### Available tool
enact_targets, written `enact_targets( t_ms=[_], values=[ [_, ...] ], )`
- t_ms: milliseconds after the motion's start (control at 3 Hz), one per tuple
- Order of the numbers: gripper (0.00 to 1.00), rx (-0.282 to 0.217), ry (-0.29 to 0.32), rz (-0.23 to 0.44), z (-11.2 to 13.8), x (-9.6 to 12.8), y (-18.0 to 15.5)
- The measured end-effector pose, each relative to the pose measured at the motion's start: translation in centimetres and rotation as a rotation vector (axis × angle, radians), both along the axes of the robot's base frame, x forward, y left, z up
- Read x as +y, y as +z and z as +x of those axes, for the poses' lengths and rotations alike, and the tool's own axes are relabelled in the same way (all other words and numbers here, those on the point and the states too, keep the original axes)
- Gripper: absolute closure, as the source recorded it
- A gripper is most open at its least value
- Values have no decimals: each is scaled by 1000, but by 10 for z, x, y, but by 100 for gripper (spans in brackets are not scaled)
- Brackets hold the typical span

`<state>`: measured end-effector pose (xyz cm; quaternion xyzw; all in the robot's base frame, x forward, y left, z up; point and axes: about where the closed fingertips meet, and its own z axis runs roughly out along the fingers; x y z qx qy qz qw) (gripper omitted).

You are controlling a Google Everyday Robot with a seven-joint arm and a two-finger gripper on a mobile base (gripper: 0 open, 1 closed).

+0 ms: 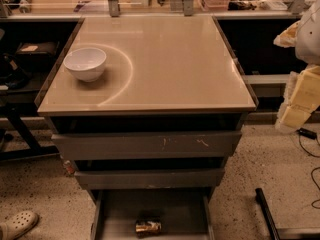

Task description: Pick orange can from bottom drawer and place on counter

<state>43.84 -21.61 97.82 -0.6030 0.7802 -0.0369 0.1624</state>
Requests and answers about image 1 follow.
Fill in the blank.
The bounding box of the grey open bottom drawer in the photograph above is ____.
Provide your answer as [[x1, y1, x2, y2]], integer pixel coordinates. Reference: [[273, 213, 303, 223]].
[[91, 189, 215, 240]]

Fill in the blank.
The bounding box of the white ceramic bowl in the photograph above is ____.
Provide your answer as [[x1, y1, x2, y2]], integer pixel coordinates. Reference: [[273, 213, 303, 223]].
[[63, 47, 107, 82]]

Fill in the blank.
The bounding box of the black case with label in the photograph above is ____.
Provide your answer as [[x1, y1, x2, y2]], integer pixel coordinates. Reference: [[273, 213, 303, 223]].
[[15, 41, 59, 63]]

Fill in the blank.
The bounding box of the small red can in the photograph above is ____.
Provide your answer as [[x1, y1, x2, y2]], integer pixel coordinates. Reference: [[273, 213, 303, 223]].
[[63, 160, 75, 175]]

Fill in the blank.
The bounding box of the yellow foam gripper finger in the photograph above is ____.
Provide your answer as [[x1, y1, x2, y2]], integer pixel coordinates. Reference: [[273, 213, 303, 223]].
[[275, 65, 320, 133], [273, 21, 299, 48]]

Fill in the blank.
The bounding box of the white perforated clog shoe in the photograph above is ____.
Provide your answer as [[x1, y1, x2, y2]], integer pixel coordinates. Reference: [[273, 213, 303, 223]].
[[0, 210, 39, 240]]

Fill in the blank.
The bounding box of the black metal floor frame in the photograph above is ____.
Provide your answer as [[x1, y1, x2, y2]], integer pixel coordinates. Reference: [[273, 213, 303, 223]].
[[255, 188, 320, 240]]

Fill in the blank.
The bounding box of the black metal table leg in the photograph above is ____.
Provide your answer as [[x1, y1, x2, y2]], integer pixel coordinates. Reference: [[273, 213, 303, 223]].
[[0, 103, 58, 161]]

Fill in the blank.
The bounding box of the grey middle drawer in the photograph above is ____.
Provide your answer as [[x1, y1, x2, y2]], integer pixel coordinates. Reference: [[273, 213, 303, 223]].
[[75, 169, 224, 190]]

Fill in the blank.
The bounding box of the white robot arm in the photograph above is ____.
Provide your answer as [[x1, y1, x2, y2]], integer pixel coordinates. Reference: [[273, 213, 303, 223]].
[[273, 0, 320, 133]]

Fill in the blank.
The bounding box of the crushed orange soda can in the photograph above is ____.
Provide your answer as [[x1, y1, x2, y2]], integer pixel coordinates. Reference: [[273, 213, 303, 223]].
[[135, 219, 162, 238]]

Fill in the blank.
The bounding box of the black power adapter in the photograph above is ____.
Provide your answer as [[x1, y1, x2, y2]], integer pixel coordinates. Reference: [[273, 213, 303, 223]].
[[298, 128, 317, 140]]

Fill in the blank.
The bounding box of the black floor cable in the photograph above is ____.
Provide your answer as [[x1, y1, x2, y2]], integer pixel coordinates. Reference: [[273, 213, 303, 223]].
[[298, 135, 320, 210]]

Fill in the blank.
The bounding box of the grey drawer cabinet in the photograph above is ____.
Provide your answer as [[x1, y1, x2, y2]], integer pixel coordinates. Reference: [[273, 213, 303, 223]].
[[34, 14, 260, 240]]

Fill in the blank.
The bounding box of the grey top drawer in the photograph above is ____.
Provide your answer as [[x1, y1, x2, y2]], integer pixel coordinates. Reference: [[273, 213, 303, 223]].
[[52, 131, 242, 160]]

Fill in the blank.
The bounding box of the black bag on shelf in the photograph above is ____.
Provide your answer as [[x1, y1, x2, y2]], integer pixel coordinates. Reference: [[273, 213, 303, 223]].
[[3, 53, 31, 90]]

